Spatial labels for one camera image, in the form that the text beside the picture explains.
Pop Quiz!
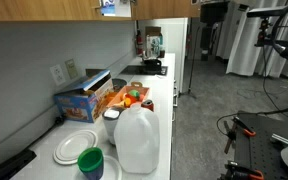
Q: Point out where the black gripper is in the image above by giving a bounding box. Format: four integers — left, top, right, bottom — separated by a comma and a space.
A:
199, 23, 215, 62

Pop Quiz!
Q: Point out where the wooden cabinet door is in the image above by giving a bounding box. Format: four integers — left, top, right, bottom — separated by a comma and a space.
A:
60, 0, 102, 21
130, 0, 202, 19

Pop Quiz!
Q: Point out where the wooden upper cabinet carcass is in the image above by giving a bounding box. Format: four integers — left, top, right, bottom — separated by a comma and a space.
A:
0, 0, 133, 23

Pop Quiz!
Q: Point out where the thin black tripod stand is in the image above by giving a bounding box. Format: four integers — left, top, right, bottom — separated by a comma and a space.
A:
185, 25, 201, 100

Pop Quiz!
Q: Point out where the white refrigerator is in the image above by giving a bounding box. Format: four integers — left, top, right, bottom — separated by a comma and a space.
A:
137, 17, 189, 94

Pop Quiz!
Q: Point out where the white curtain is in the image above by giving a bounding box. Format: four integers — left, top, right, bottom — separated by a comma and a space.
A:
216, 0, 288, 79

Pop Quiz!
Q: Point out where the white box teal print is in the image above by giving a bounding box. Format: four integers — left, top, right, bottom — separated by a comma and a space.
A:
145, 34, 164, 60

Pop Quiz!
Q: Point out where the brown cardboard box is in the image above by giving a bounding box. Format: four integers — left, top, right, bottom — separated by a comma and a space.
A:
145, 25, 163, 38

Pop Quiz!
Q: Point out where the black red tripod head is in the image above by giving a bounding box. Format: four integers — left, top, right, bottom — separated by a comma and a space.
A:
254, 18, 274, 48

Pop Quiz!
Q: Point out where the red fire extinguisher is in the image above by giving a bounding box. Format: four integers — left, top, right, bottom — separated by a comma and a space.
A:
135, 29, 144, 56

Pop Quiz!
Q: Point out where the red soda can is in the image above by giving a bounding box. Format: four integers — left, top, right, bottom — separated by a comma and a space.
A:
141, 99, 155, 113

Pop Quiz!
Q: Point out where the green toy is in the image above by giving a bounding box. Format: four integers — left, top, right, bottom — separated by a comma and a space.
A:
127, 89, 141, 99

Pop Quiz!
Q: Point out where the orange black clamp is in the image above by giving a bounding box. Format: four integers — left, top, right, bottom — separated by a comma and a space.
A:
219, 160, 265, 180
232, 116, 257, 138

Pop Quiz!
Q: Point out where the black bar clamp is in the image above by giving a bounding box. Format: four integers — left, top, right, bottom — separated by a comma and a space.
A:
223, 119, 239, 155

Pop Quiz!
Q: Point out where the orange red toy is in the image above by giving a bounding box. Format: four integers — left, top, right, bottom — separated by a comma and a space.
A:
126, 95, 142, 106

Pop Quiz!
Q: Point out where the gray round pan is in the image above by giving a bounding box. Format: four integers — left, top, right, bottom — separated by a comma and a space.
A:
111, 78, 128, 93

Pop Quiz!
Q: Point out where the yellow orange toy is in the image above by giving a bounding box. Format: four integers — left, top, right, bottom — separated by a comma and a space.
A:
122, 97, 132, 108

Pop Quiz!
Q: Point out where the orange checkered cardboard tray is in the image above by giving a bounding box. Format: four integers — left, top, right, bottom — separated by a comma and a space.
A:
106, 81, 151, 109

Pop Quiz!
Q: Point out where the pale yellow toy piece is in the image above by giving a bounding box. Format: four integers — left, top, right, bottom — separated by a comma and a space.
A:
111, 100, 129, 109

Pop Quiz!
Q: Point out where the translucent plastic milk jug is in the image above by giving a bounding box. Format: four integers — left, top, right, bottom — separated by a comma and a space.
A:
113, 102, 161, 175

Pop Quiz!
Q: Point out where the black perforated breadboard table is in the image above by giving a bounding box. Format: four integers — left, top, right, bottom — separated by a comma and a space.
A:
233, 110, 288, 180

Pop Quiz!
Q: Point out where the white tumbler with lid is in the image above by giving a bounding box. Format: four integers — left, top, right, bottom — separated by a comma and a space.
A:
102, 106, 126, 146

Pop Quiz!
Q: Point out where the blue toy cardboard box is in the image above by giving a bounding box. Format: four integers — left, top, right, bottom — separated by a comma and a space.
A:
53, 68, 115, 124

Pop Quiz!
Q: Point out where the green plastic cup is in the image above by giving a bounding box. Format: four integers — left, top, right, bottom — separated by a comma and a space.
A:
77, 147, 104, 173

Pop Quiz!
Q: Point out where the blue plastic cup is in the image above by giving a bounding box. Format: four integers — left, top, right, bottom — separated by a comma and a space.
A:
79, 164, 104, 180

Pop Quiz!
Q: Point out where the black floor cable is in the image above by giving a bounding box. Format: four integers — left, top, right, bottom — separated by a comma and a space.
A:
215, 102, 288, 137
261, 46, 288, 116

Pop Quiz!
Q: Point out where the black robot cable hose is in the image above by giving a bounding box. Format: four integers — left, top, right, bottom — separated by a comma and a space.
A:
270, 0, 288, 66

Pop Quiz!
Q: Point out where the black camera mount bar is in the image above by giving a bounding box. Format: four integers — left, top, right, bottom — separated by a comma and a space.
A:
246, 5, 288, 19

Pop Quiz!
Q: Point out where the black camera rig rail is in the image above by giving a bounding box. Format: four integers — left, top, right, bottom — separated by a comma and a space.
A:
263, 37, 288, 57

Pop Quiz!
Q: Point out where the silver metal bracket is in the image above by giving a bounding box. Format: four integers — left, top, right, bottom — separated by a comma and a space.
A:
270, 133, 288, 147

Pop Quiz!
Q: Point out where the beige wall switch plate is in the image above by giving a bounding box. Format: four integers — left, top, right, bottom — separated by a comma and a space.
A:
64, 58, 79, 80

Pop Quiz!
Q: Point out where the white wall outlet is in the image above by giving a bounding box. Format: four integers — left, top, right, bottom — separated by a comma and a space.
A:
49, 64, 66, 87

